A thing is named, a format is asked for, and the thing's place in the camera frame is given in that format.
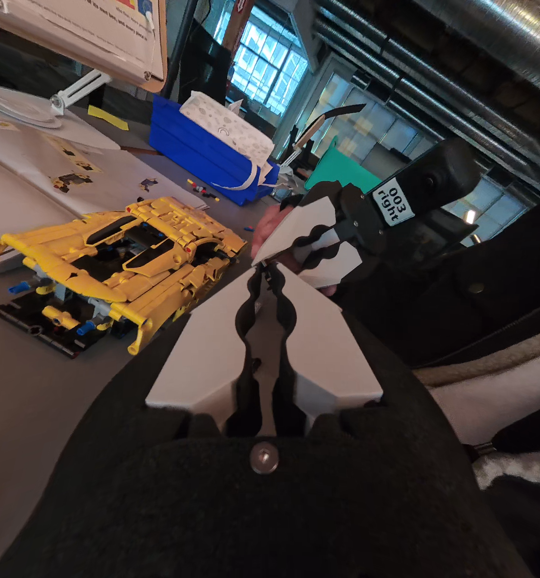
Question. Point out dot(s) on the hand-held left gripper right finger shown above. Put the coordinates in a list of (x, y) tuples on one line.
[(328, 361)]

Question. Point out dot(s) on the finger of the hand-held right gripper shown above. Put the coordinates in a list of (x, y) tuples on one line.
[(337, 266), (297, 221)]

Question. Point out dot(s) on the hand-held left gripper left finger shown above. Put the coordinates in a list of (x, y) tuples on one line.
[(197, 361)]

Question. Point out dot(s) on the small black connector piece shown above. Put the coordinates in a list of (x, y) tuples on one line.
[(266, 275)]

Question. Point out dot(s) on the yellow toy brick car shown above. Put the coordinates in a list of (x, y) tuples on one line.
[(116, 271)]

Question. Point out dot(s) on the grey desk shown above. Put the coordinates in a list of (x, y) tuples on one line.
[(26, 384)]

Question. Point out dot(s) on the person's right hand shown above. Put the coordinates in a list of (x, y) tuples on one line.
[(263, 230)]

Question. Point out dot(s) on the teal plastic bin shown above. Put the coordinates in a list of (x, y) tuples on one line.
[(342, 167)]

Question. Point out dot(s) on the cluster of tiny coloured pieces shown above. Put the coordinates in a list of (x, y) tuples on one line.
[(202, 189)]

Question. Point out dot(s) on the white patterned paper bag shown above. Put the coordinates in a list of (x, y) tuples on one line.
[(224, 126)]

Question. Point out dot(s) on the blue plastic bin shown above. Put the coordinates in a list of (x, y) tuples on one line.
[(193, 144)]

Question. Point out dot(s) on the paned window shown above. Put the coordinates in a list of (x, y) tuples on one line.
[(270, 67)]

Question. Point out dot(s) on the dark upright panel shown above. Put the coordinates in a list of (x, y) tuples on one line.
[(202, 63)]

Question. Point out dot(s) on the yellow sticky note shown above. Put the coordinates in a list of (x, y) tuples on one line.
[(107, 117)]

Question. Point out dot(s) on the wooden display board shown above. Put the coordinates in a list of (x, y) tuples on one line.
[(159, 45)]

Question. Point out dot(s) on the white board stand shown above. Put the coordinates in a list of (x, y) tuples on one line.
[(75, 90)]

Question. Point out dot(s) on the open instruction booklet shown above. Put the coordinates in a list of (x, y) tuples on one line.
[(35, 153)]

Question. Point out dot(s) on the silver ventilation duct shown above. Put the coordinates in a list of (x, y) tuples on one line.
[(500, 40)]

